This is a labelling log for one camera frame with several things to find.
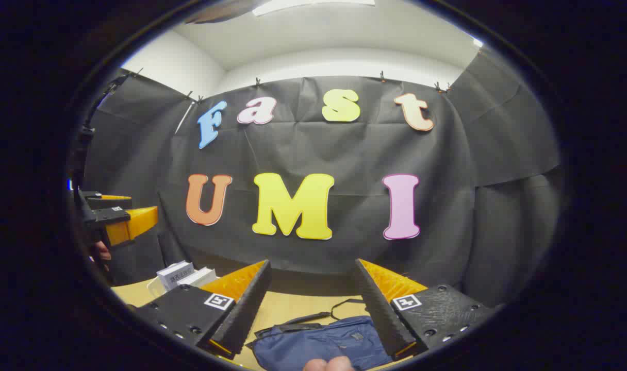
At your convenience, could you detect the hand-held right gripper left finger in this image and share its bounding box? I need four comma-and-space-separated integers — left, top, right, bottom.
135, 259, 273, 360

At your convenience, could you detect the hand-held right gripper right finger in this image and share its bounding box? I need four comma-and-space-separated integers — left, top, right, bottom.
352, 258, 496, 361

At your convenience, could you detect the white book grey patterned cover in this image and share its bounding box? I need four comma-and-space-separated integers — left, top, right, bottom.
182, 267, 217, 288

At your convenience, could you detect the blue schoolbag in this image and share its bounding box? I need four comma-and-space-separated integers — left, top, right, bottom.
245, 298, 397, 371

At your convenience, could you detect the white book dark figure cover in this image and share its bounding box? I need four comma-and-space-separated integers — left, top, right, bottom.
156, 261, 195, 292

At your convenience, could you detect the white bookshelf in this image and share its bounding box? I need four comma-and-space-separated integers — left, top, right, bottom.
147, 260, 219, 300

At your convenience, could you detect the black metal stand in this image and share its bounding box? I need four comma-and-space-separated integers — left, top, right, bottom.
79, 72, 131, 155

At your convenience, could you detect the thin white rod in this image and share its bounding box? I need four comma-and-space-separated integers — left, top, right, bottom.
174, 100, 196, 136

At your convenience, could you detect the black backdrop cloth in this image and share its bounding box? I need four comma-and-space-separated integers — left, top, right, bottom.
84, 49, 562, 310

